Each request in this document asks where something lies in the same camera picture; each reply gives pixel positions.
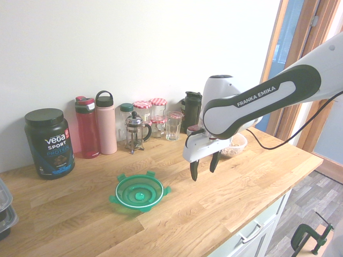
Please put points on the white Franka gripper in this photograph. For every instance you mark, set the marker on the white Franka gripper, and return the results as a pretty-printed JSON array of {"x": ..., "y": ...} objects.
[{"x": 198, "y": 149}]

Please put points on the green round container lid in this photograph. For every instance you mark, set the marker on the green round container lid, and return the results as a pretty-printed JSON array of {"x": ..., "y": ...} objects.
[{"x": 139, "y": 191}]

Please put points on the white Franka Panda arm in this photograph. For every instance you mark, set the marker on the white Franka Panda arm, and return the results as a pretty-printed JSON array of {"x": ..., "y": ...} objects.
[{"x": 262, "y": 99}]

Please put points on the clear plastic food bowl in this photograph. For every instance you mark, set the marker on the clear plastic food bowl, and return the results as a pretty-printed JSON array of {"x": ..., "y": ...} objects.
[{"x": 238, "y": 148}]

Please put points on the jam jar red checkered lid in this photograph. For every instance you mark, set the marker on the jam jar red checkered lid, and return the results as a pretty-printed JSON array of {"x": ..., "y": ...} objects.
[
  {"x": 158, "y": 129},
  {"x": 142, "y": 108},
  {"x": 175, "y": 114},
  {"x": 158, "y": 107}
]

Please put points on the glass jar green lid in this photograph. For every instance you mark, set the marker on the glass jar green lid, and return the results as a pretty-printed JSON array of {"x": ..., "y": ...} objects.
[{"x": 126, "y": 108}]

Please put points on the black takeaway container clear lid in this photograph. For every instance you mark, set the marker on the black takeaway container clear lid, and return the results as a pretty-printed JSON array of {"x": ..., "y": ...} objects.
[
  {"x": 4, "y": 195},
  {"x": 8, "y": 222}
]

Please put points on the cereal rings heap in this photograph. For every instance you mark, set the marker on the cereal rings heap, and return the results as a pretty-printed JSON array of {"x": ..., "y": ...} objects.
[{"x": 235, "y": 146}]

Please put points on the clear drinking glass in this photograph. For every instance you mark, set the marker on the clear drinking glass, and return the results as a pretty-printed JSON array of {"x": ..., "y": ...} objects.
[{"x": 172, "y": 128}]

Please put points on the black shaker bottle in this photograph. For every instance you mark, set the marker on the black shaker bottle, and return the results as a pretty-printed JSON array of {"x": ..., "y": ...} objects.
[{"x": 191, "y": 107}]

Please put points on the glass French press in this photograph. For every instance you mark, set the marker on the glass French press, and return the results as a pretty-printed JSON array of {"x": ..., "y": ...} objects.
[{"x": 135, "y": 131}]

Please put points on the white cabinet front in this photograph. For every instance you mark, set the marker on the white cabinet front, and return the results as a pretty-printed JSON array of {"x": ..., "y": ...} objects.
[{"x": 270, "y": 222}]

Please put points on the pink insulated bottle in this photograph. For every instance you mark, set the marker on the pink insulated bottle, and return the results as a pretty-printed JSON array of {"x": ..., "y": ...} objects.
[{"x": 106, "y": 125}]

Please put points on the green metal clamp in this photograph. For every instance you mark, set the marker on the green metal clamp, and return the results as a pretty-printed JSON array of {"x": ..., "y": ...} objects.
[{"x": 297, "y": 235}]

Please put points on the red water bottle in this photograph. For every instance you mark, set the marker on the red water bottle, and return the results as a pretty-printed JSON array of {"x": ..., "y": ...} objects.
[{"x": 87, "y": 128}]

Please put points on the black Vega protein tub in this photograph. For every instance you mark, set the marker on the black Vega protein tub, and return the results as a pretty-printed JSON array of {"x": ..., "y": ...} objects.
[{"x": 49, "y": 144}]

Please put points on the wooden door frame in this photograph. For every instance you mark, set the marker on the wooden door frame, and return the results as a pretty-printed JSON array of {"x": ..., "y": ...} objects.
[{"x": 305, "y": 40}]

